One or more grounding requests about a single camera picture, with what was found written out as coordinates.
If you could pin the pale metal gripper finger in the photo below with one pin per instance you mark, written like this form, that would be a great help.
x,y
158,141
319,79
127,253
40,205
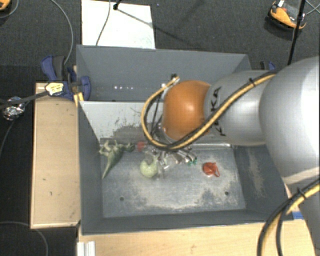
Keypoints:
x,y
163,170
149,157

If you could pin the pale green toy fruit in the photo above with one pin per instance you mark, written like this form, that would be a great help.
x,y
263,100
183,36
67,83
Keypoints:
x,y
148,170

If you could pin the grey metal bin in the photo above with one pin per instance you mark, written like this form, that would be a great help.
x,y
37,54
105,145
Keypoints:
x,y
175,195

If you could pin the green toy dinosaur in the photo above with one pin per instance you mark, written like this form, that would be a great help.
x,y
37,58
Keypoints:
x,y
114,155

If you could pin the red object with loop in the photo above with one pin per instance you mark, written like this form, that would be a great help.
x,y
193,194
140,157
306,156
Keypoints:
x,y
209,168

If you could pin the pale wood flat board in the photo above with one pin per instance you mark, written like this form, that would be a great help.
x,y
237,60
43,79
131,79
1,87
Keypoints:
x,y
55,162

